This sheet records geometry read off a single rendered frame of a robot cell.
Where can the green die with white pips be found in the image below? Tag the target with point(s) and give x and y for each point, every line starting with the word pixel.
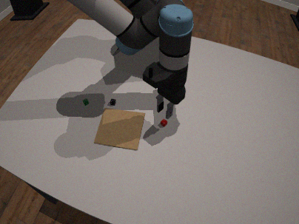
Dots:
pixel 85 102

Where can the red die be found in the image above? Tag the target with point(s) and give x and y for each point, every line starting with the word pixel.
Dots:
pixel 163 122

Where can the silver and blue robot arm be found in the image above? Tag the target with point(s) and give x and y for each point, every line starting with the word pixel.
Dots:
pixel 169 20

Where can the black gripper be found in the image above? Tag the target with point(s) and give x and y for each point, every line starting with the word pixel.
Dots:
pixel 169 75

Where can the tan flat mat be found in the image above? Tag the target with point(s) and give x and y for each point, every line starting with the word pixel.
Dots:
pixel 120 128

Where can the black die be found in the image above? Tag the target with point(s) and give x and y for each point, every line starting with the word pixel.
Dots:
pixel 112 102

